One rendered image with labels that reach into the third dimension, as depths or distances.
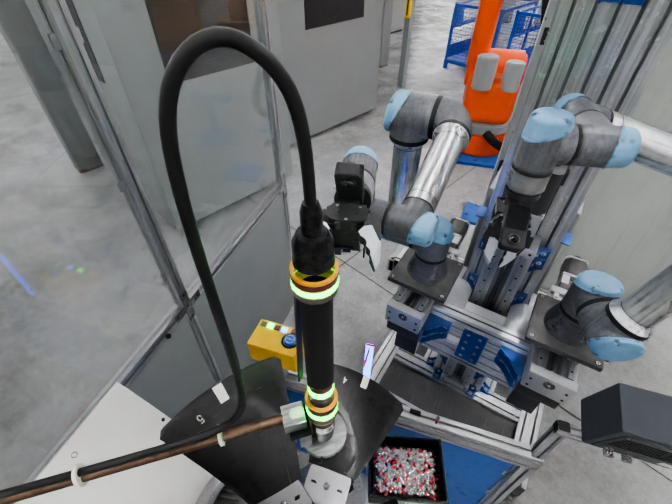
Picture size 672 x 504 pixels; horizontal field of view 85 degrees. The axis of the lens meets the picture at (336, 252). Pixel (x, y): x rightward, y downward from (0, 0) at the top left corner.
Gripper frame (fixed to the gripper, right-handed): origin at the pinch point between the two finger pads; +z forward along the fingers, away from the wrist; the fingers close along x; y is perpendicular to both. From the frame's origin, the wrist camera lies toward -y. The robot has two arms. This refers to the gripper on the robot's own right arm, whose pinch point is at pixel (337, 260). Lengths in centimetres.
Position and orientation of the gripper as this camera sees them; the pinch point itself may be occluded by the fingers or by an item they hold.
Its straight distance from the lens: 55.0
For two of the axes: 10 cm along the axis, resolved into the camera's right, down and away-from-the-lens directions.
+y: 0.0, 7.4, 6.7
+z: -1.5, 6.7, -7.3
